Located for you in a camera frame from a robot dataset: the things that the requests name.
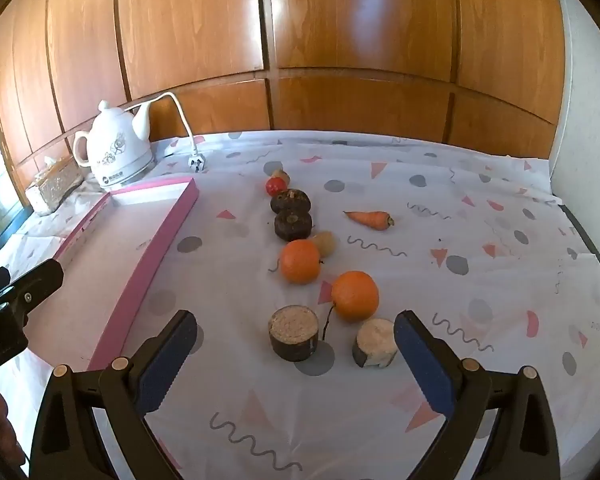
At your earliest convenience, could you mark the white patterned tablecloth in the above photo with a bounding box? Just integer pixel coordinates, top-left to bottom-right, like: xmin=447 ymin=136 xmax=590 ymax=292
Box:
xmin=0 ymin=130 xmax=600 ymax=480

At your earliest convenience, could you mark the white ceramic electric kettle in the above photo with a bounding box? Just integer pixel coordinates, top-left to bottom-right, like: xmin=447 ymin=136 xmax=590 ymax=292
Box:
xmin=73 ymin=100 xmax=156 ymax=192

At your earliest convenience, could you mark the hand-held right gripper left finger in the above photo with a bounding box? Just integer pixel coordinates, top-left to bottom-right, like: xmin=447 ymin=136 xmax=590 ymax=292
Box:
xmin=29 ymin=309 xmax=198 ymax=480

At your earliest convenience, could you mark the pale-faced cut root chunk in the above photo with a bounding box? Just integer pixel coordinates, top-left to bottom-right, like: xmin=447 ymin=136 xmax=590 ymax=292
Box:
xmin=268 ymin=305 xmax=319 ymax=362
xmin=352 ymin=318 xmax=398 ymax=369

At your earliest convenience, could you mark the white power cord with plug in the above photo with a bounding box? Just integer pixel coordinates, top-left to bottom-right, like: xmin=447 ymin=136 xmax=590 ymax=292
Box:
xmin=122 ymin=92 xmax=207 ymax=173

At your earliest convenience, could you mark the glittery tissue box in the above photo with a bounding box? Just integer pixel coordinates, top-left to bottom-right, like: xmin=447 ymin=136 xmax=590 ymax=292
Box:
xmin=25 ymin=157 xmax=84 ymax=217

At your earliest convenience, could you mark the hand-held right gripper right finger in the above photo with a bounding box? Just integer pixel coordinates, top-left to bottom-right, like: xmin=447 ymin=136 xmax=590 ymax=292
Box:
xmin=394 ymin=309 xmax=563 ymax=480

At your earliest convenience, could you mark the dark brown root chunk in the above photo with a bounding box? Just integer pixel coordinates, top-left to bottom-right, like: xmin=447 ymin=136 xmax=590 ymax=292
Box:
xmin=270 ymin=188 xmax=312 ymax=215
xmin=274 ymin=210 xmax=314 ymax=241

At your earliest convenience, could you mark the small carrot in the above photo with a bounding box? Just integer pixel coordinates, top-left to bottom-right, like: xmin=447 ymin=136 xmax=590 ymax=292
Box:
xmin=343 ymin=210 xmax=395 ymax=231

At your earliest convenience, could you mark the orange with stem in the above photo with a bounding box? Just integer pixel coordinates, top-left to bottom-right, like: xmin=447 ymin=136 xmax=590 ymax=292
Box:
xmin=321 ymin=270 xmax=380 ymax=343
xmin=268 ymin=239 xmax=325 ymax=285

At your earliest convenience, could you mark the wooden wardrobe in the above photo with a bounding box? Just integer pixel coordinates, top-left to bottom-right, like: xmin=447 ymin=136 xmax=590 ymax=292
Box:
xmin=0 ymin=0 xmax=567 ymax=201

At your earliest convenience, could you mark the shallow pink cardboard box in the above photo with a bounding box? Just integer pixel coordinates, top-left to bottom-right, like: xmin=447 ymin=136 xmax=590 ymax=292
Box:
xmin=25 ymin=176 xmax=201 ymax=375

